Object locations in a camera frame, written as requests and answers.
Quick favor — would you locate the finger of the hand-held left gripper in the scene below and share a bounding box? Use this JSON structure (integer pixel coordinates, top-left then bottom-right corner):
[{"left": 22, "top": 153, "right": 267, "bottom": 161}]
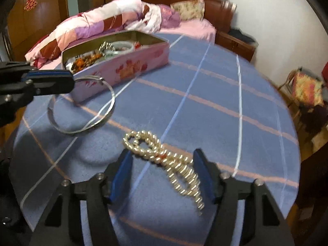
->
[
  {"left": 0, "top": 61, "right": 72, "bottom": 81},
  {"left": 0, "top": 78, "right": 75, "bottom": 127}
]

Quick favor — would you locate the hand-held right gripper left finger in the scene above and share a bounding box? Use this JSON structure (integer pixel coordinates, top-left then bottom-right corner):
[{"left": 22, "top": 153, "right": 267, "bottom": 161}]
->
[{"left": 29, "top": 149, "right": 133, "bottom": 246}]

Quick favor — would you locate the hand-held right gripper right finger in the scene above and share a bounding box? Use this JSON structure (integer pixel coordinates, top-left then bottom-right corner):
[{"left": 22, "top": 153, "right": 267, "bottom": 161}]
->
[{"left": 193, "top": 149, "right": 295, "bottom": 246}]

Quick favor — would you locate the pearl necklace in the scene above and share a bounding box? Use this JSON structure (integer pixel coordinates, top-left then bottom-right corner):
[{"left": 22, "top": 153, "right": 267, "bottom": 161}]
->
[{"left": 122, "top": 130, "right": 205, "bottom": 216}]

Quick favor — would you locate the silver bangle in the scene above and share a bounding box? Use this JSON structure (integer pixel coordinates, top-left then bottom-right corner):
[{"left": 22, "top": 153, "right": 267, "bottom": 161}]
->
[{"left": 47, "top": 75, "right": 116, "bottom": 135}]

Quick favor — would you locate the metal bead necklace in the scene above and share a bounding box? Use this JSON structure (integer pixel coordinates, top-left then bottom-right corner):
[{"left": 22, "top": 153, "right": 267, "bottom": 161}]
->
[{"left": 99, "top": 42, "right": 116, "bottom": 55}]

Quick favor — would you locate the pink tin box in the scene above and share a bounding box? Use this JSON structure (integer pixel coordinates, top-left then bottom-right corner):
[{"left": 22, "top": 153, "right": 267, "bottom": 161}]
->
[{"left": 61, "top": 30, "right": 170, "bottom": 103}]

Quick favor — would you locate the white jade bangle red cord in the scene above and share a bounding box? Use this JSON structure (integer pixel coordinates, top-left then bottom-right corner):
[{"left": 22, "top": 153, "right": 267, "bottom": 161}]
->
[{"left": 110, "top": 40, "right": 140, "bottom": 55}]

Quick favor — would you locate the wooden wardrobe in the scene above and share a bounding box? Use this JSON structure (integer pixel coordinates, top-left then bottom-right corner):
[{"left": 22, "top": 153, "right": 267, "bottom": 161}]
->
[{"left": 0, "top": 0, "right": 116, "bottom": 62}]

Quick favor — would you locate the pink patchwork quilt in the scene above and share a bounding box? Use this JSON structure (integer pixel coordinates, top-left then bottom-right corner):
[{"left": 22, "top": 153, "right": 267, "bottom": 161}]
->
[{"left": 25, "top": 0, "right": 151, "bottom": 68}]

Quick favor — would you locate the blue checked tablecloth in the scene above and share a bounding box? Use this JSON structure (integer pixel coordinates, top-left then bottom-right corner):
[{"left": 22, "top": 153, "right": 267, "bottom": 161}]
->
[{"left": 10, "top": 32, "right": 300, "bottom": 246}]

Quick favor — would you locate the dark wooden furniture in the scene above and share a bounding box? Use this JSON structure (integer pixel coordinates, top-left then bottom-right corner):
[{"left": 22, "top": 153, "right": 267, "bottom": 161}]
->
[{"left": 300, "top": 156, "right": 328, "bottom": 211}]

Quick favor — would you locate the dark brown garment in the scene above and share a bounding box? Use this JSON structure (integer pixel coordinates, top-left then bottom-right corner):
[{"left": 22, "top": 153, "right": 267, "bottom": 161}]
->
[{"left": 298, "top": 105, "right": 328, "bottom": 137}]

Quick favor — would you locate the wooden chair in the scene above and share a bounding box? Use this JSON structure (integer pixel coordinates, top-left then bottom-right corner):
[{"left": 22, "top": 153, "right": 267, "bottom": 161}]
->
[{"left": 278, "top": 68, "right": 326, "bottom": 109}]

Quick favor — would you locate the purple white blanket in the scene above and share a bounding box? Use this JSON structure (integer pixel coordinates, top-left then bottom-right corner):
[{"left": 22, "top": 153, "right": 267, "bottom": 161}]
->
[{"left": 125, "top": 4, "right": 181, "bottom": 34}]

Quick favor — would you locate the wooden nightstand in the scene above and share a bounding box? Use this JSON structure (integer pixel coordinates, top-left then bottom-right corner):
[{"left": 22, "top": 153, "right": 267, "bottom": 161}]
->
[{"left": 215, "top": 31, "right": 257, "bottom": 62}]

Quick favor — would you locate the colourful patterned cushion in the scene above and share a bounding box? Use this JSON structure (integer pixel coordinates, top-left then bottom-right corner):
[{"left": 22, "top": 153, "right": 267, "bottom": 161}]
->
[{"left": 292, "top": 72, "right": 324, "bottom": 107}]

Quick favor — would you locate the dark clothes pile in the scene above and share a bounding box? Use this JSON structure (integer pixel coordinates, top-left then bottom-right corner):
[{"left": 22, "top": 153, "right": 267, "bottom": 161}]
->
[{"left": 228, "top": 28, "right": 258, "bottom": 44}]

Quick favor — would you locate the bed with pink sheet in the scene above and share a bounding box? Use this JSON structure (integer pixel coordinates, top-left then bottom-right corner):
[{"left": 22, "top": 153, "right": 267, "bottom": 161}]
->
[{"left": 38, "top": 18, "right": 217, "bottom": 69}]

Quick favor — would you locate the floral pillow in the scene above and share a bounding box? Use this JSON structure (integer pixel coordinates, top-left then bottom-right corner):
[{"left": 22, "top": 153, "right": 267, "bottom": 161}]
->
[{"left": 170, "top": 0, "right": 205, "bottom": 21}]

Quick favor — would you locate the wooden headboard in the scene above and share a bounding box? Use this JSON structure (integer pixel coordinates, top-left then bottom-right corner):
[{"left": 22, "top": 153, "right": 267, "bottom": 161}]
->
[{"left": 134, "top": 0, "right": 237, "bottom": 31}]

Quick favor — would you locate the orange bead bracelet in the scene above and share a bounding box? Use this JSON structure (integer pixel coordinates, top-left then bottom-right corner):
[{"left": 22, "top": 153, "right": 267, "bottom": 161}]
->
[{"left": 70, "top": 57, "right": 87, "bottom": 72}]

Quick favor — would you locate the brown wooden bead bracelet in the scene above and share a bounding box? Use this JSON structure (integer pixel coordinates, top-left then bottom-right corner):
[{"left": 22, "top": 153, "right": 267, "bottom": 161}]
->
[{"left": 84, "top": 52, "right": 104, "bottom": 63}]

